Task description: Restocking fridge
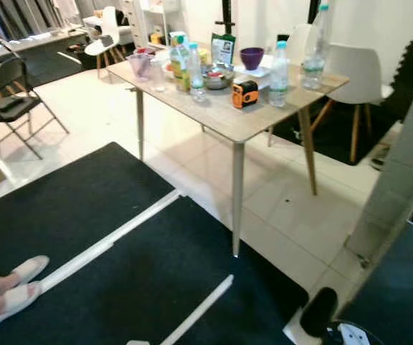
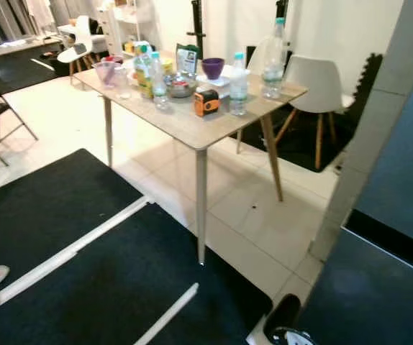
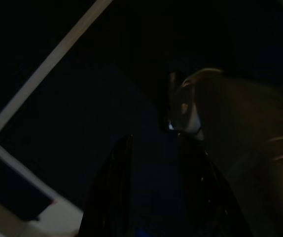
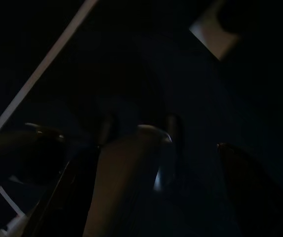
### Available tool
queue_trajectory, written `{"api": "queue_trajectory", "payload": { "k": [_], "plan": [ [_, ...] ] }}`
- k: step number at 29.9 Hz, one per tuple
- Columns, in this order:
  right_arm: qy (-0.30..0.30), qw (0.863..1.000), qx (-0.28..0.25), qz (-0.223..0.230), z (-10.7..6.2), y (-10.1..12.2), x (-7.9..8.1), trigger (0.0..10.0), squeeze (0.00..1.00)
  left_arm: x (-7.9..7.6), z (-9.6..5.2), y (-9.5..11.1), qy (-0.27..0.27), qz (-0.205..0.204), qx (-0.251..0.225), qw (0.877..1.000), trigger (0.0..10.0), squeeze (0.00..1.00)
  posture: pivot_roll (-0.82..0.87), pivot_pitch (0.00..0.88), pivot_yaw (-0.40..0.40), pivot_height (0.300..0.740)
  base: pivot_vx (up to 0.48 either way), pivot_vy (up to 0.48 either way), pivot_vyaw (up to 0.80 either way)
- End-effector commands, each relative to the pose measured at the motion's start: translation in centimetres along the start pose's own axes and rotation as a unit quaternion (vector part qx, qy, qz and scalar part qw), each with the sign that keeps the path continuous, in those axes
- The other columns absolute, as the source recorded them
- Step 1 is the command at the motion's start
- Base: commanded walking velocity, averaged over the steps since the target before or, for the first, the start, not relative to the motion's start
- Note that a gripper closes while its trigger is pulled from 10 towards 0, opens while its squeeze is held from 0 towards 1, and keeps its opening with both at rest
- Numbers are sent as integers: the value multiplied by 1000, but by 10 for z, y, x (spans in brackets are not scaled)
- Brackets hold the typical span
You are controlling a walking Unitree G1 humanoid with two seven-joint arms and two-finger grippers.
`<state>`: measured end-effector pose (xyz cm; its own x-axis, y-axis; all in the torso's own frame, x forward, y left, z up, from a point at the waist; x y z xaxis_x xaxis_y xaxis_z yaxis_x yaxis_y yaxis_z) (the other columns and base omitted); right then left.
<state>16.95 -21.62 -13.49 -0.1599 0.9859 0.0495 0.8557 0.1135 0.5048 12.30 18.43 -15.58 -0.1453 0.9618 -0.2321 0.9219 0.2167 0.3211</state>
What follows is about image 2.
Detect white shelf unit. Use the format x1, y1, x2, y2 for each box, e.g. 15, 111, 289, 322
102, 0, 157, 55

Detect black foam puzzle mat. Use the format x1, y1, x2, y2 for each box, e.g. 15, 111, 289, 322
239, 54, 384, 173

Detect grey low desk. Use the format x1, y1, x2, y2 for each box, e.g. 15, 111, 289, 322
0, 32, 63, 60

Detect white chair wooden legs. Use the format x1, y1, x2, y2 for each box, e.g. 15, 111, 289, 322
57, 16, 101, 83
239, 56, 355, 172

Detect dark curtain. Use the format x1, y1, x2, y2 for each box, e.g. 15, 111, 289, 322
0, 0, 56, 47

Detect white plate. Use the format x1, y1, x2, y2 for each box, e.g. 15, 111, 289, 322
196, 72, 232, 87

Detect black stand pole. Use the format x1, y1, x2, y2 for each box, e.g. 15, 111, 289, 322
189, 0, 207, 47

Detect light wooden table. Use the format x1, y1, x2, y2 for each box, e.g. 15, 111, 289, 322
73, 54, 308, 267

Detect long white floor strip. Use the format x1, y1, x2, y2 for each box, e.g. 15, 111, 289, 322
0, 197, 153, 308

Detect purple bowl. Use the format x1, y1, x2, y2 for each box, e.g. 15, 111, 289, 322
201, 57, 225, 80

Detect tall clear plastic bottle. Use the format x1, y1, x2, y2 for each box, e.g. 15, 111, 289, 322
262, 17, 288, 100

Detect teal-capped water bottle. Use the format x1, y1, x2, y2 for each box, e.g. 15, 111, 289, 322
150, 52, 168, 110
228, 52, 249, 117

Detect black robot foot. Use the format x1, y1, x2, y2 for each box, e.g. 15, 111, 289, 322
264, 293, 302, 342

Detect clear drinking glass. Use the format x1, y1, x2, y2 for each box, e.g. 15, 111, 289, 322
114, 68, 132, 100

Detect metal bowl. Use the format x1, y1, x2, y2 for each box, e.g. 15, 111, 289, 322
165, 73, 196, 98

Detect orange black tape measure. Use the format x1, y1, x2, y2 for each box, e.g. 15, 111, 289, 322
193, 89, 220, 117

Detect grey fridge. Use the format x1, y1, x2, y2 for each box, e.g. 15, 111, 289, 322
296, 0, 413, 345

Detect green white food packet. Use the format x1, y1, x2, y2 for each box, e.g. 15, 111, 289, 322
176, 45, 200, 75

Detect white black robot leg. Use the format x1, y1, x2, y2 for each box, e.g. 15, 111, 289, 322
271, 327, 317, 345

